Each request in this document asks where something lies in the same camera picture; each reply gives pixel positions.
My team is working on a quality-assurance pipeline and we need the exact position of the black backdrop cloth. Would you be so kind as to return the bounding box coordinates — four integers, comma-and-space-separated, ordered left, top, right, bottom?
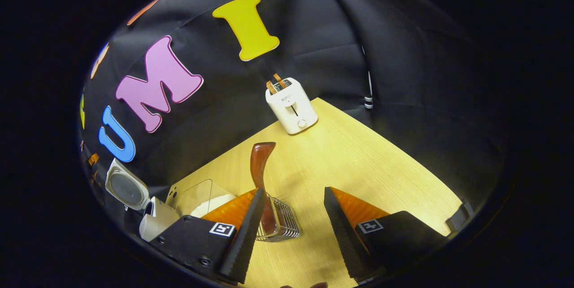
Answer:
78, 0, 510, 219

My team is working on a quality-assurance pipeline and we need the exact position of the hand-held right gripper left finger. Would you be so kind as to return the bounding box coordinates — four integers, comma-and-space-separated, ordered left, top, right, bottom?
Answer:
149, 188, 266, 285

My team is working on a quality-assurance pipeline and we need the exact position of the tan block with black dots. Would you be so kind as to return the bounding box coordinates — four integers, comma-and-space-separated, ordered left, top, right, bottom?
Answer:
166, 184, 180, 208

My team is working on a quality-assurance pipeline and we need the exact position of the brown wooden spoon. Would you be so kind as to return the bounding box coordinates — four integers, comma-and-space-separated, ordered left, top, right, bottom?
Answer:
249, 142, 279, 237

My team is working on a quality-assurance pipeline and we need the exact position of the metal wire chopstick holder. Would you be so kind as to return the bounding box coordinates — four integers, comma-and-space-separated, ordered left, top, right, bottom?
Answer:
255, 192, 301, 243

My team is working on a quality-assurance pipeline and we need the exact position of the white rice cooker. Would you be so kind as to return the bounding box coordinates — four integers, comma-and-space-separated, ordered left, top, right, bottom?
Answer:
104, 158, 181, 243

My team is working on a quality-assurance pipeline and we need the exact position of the white rice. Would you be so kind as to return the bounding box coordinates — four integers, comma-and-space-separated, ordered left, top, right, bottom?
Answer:
190, 194, 236, 218

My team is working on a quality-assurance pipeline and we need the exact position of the white and black cable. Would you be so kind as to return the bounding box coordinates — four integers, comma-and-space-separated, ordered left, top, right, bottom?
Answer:
361, 45, 374, 110

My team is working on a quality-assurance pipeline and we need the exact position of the white toaster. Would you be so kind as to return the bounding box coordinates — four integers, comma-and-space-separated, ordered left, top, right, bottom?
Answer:
265, 77, 319, 135

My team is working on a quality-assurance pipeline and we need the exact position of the clear plastic container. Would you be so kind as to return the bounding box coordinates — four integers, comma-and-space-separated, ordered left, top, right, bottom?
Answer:
166, 179, 237, 219

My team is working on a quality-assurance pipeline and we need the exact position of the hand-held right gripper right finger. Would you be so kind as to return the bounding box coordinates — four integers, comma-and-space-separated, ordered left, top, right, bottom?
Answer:
323, 186, 448, 282

